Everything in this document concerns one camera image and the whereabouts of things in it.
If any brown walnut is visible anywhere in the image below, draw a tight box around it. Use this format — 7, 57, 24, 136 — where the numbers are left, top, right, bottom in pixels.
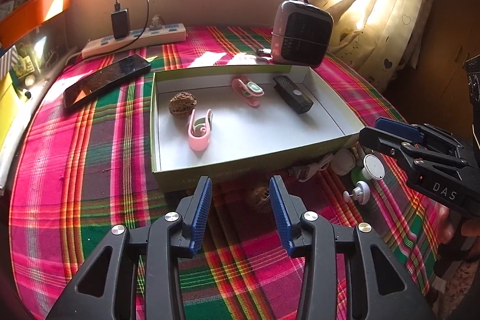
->
168, 92, 197, 118
247, 183, 271, 213

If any green white round container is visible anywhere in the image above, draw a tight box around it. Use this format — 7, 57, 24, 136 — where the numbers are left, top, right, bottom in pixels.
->
351, 154, 386, 184

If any pink hair clip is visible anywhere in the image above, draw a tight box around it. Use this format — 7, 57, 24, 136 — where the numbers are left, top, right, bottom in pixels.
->
188, 109, 213, 152

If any pink clip with green pad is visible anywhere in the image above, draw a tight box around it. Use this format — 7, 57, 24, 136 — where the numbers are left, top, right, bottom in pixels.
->
231, 76, 264, 108

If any person right hand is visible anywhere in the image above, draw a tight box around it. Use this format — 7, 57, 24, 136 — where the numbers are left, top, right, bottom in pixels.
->
438, 205, 480, 247

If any white round pad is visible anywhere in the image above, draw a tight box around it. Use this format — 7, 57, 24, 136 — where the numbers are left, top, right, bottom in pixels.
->
330, 149, 356, 176

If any white hook knob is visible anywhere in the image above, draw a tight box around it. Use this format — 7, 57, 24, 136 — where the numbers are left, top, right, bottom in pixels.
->
343, 180, 371, 205

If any green white cardboard box tray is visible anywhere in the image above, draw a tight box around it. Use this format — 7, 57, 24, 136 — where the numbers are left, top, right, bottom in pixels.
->
150, 65, 364, 193

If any brown walnut in tray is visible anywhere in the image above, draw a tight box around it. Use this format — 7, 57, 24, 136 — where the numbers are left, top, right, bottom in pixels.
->
168, 92, 197, 118

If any black remote control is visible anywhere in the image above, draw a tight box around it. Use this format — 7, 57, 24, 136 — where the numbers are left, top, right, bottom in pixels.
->
273, 76, 313, 115

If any plaid red green bedsheet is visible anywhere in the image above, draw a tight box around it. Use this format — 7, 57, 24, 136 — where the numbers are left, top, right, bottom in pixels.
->
9, 25, 451, 320

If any cream heart pattern curtain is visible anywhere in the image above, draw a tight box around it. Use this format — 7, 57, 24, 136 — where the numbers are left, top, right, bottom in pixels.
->
307, 0, 440, 92

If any grey portable fan heater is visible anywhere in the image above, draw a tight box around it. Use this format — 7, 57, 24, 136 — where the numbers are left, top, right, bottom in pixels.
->
270, 0, 334, 68

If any black smartphone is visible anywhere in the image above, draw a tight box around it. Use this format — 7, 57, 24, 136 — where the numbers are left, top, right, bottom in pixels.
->
64, 54, 151, 110

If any white power strip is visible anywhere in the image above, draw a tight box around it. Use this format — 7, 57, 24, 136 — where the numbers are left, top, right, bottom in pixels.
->
81, 23, 187, 59

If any yellow box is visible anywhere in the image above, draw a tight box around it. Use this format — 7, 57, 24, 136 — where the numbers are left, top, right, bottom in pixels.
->
0, 75, 20, 146

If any orange storage tray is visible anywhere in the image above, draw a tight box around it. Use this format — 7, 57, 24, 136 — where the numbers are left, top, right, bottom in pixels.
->
0, 0, 70, 48

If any black charger with cable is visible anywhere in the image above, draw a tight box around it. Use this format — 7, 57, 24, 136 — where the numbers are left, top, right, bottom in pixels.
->
111, 0, 150, 51

